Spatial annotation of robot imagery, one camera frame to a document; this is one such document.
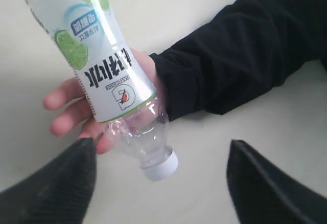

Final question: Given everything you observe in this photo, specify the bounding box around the lime label Gatorade bottle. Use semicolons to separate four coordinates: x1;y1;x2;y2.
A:
25;0;178;181

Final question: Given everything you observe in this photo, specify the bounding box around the black sleeve forearm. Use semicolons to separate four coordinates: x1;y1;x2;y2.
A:
151;0;326;120

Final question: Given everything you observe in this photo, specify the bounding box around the open person hand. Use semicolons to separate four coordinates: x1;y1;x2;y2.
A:
42;48;168;155

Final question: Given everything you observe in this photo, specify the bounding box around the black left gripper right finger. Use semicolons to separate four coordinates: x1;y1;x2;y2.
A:
226;140;326;223

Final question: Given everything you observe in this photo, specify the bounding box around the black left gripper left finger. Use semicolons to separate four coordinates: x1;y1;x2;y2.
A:
1;138;97;223

